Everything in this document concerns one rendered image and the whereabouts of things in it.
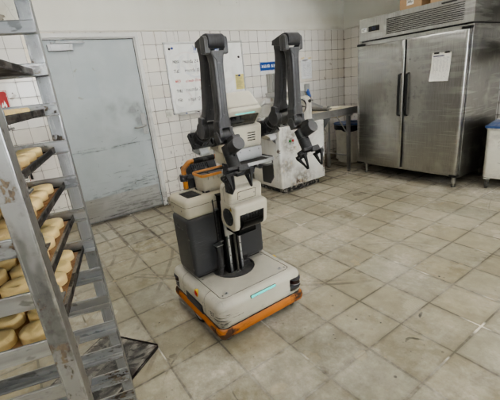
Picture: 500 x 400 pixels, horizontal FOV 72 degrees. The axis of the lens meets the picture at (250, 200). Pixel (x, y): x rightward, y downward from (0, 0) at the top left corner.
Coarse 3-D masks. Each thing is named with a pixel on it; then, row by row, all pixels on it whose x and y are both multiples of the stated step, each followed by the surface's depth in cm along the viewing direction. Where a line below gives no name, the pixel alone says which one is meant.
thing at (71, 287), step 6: (78, 252) 92; (78, 258) 89; (78, 264) 83; (78, 270) 82; (72, 276) 80; (72, 282) 78; (72, 288) 73; (66, 294) 73; (72, 294) 72; (66, 300) 71; (66, 306) 69
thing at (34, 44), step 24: (24, 0) 76; (48, 72) 82; (48, 96) 82; (48, 120) 84; (72, 168) 88; (72, 192) 90; (96, 264) 97; (96, 288) 99; (120, 336) 108; (120, 360) 108
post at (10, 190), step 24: (0, 120) 44; (0, 144) 44; (0, 168) 45; (0, 192) 45; (24, 192) 47; (24, 216) 47; (24, 240) 48; (24, 264) 49; (48, 264) 51; (48, 288) 51; (48, 312) 52; (48, 336) 53; (72, 336) 56; (72, 360) 55; (72, 384) 56
